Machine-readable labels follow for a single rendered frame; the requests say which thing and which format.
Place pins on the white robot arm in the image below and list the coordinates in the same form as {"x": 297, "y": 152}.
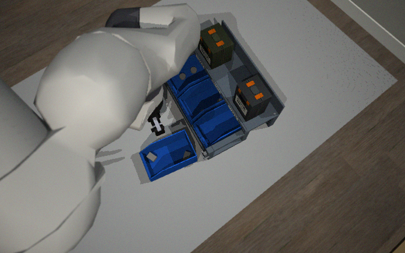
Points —
{"x": 95, "y": 88}

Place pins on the olive green case with orange latches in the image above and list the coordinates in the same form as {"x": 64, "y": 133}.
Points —
{"x": 215, "y": 45}

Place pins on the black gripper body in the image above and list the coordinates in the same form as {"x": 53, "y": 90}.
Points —
{"x": 155, "y": 112}

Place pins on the grey shelf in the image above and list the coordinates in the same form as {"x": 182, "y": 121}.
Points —
{"x": 225, "y": 78}

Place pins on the blue bin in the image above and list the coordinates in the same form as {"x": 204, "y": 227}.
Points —
{"x": 169, "y": 152}
{"x": 203, "y": 95}
{"x": 216, "y": 125}
{"x": 179, "y": 86}

